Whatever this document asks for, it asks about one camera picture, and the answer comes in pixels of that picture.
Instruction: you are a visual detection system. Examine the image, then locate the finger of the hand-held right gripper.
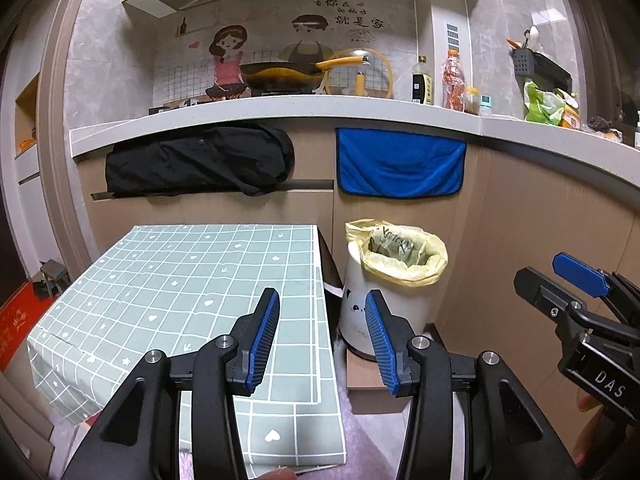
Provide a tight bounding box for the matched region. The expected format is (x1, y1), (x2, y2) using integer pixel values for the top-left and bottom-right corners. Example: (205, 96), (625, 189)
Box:
(552, 252), (640, 318)
(514, 266), (640, 343)

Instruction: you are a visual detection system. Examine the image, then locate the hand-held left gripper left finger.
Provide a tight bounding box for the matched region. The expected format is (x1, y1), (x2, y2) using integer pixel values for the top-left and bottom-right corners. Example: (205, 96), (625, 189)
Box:
(77, 287), (281, 480)

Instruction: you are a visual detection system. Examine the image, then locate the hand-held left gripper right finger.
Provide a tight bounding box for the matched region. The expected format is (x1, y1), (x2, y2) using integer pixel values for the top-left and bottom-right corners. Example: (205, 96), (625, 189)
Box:
(364, 290), (583, 480)

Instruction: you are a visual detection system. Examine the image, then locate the white trash bin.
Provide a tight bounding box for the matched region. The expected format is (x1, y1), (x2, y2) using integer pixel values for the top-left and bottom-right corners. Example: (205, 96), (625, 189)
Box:
(339, 245), (435, 362)

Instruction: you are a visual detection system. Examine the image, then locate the yellow bin liner bag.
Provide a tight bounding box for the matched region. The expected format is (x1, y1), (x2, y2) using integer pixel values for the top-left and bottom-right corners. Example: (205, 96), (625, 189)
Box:
(345, 218), (449, 290)

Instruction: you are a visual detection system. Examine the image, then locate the person's right hand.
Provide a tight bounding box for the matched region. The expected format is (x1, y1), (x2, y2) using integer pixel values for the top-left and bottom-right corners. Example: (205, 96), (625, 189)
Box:
(571, 392), (619, 467)

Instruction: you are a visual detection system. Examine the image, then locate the beige base cabinet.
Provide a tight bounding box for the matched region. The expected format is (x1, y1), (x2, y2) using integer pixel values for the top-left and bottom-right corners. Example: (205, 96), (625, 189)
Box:
(77, 120), (640, 480)

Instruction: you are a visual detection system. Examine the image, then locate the green checked tablecloth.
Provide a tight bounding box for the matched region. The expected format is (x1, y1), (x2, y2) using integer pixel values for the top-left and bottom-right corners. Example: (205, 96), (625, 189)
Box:
(26, 224), (349, 467)

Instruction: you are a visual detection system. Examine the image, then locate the yellow food package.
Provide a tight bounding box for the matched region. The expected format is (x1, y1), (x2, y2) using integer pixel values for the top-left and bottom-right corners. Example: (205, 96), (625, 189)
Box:
(560, 92), (584, 130)

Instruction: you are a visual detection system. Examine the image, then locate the green plastic bag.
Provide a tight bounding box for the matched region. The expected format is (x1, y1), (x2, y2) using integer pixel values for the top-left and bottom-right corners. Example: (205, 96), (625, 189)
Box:
(522, 79), (568, 125)

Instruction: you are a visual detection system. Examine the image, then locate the blue towel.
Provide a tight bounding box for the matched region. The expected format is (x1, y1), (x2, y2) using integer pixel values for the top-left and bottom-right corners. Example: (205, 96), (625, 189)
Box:
(335, 127), (467, 200)

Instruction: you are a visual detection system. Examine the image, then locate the black cloth bag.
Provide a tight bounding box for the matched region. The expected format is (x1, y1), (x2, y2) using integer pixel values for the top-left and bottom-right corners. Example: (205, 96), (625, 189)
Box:
(105, 122), (296, 197)

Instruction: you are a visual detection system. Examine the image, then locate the black utensil holder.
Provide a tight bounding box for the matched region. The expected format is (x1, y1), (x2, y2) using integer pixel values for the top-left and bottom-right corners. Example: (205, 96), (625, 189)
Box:
(532, 52), (574, 92)

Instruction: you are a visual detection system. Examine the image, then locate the grey utensil holder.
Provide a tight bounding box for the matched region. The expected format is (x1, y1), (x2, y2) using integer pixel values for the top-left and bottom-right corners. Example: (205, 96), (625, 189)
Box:
(511, 47), (535, 79)

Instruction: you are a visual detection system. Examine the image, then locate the small grey stand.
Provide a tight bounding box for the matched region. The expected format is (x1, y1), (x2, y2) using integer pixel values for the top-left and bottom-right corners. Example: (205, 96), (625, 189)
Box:
(32, 260), (69, 299)

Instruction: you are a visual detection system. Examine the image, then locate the plastic bottle of red chilies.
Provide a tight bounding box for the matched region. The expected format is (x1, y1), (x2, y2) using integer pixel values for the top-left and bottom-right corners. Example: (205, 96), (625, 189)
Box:
(442, 47), (467, 110)

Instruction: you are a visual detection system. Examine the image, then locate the grey kitchen countertop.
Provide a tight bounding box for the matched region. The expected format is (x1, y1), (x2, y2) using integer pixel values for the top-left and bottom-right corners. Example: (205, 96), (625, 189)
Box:
(69, 96), (640, 183)

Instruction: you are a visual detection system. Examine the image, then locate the dark sauce bottle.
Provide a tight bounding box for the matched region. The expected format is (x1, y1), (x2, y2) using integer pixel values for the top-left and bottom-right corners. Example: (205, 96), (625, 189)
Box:
(411, 55), (434, 105)

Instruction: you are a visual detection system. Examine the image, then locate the black gas stove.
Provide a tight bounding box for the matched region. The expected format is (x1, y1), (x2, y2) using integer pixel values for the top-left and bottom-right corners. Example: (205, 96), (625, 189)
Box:
(147, 87), (321, 114)

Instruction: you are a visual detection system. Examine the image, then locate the red printed box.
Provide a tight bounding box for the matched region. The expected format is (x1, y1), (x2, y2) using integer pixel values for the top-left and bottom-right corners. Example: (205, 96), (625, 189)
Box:
(0, 280), (32, 374)

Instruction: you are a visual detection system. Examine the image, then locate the glass wok lid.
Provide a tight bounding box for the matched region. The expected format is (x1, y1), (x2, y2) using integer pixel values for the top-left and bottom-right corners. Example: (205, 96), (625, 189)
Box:
(325, 47), (395, 99)

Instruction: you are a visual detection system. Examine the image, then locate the white pipe casing with grille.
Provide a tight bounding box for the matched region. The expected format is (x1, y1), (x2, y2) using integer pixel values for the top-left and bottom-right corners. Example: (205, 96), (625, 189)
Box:
(415, 0), (483, 107)

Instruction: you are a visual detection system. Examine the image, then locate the black wok with yellow handle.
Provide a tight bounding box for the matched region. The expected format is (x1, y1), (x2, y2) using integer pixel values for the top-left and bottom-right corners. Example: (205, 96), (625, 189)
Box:
(240, 55), (372, 93)

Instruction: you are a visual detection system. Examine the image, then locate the cartoon wall sticker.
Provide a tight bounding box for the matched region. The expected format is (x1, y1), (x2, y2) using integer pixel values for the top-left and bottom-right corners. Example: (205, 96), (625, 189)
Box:
(152, 0), (418, 103)

